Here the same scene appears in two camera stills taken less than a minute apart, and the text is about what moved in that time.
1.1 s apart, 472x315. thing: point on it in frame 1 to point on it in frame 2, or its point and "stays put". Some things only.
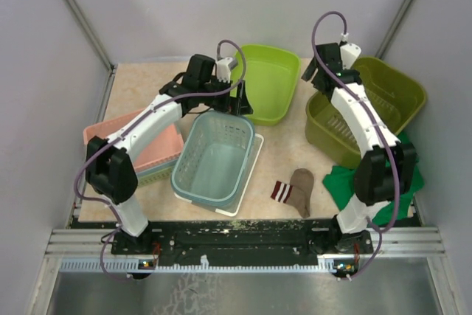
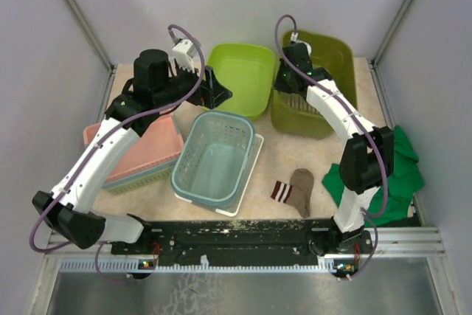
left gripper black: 239,105 to 211,92
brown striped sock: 298,193 stays put
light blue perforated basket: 212,162 stays put
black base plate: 247,241 stays put
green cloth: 340,181 stays put
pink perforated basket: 158,144 stays put
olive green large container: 397,96 to 298,115
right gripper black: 309,71 to 278,86
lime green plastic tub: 270,77 stays put
